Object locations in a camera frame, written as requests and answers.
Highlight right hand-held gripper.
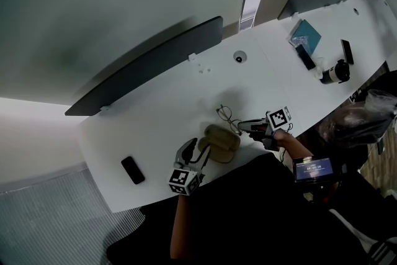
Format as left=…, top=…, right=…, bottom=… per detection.
left=238, top=106, right=293, bottom=151

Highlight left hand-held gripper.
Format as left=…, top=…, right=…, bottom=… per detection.
left=169, top=137, right=212, bottom=196

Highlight wire-frame eyeglasses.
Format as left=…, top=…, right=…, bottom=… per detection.
left=216, top=104, right=244, bottom=136

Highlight olive glasses case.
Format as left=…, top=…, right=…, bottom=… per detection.
left=197, top=124, right=241, bottom=164

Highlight person's right forearm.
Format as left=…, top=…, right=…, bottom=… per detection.
left=274, top=130, right=314, bottom=165

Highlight person's left forearm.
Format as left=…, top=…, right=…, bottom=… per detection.
left=169, top=194, right=192, bottom=260

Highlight black smartphone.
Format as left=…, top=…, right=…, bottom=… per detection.
left=340, top=38, right=355, bottom=65
left=295, top=43, right=316, bottom=71
left=120, top=156, right=146, bottom=186

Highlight wrist-mounted screen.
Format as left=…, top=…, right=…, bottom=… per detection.
left=293, top=157, right=335, bottom=183

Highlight person's black clothing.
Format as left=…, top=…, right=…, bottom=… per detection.
left=139, top=151, right=397, bottom=265

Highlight black water bottle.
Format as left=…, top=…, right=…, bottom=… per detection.
left=319, top=58, right=350, bottom=85

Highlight long dark desk divider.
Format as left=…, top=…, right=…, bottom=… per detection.
left=64, top=16, right=223, bottom=117

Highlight black office chair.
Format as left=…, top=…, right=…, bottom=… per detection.
left=105, top=210, right=187, bottom=265

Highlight teal notebook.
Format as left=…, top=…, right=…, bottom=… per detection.
left=288, top=19, right=323, bottom=55

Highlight thin black cable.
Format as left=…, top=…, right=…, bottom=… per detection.
left=279, top=122, right=294, bottom=162

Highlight round desk cable grommet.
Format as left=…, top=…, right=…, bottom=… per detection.
left=233, top=50, right=248, bottom=65

